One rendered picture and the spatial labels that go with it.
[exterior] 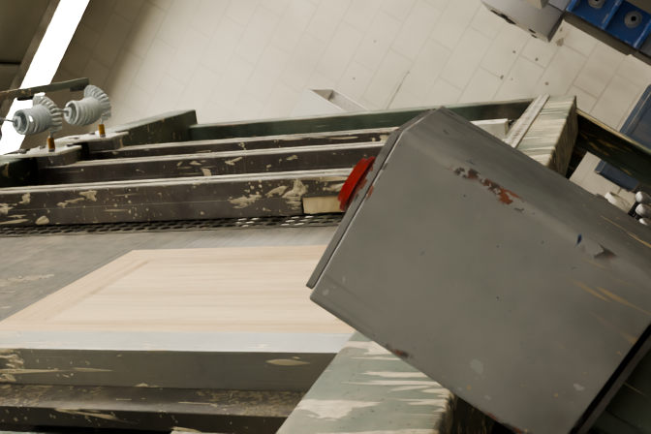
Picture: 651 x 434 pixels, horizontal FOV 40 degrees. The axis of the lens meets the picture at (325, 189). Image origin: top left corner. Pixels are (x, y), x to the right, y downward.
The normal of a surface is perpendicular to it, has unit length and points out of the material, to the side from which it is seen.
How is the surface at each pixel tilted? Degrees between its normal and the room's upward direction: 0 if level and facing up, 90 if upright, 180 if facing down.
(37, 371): 90
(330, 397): 55
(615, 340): 90
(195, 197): 90
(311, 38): 90
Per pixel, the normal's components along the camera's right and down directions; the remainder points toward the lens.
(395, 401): -0.11, -0.98
